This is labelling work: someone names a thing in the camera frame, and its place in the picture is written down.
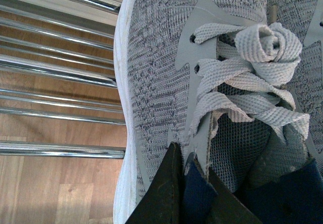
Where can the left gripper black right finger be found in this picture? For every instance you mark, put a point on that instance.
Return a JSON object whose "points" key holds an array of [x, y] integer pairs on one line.
{"points": [[214, 203]]}

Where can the black metal shoe rack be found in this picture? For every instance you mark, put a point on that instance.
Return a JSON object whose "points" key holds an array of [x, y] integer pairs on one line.
{"points": [[57, 77]]}

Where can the grey knit sneaker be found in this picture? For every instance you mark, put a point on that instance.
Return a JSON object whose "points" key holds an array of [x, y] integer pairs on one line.
{"points": [[237, 84]]}

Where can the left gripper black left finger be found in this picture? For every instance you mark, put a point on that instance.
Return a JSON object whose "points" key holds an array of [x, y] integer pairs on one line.
{"points": [[162, 201]]}

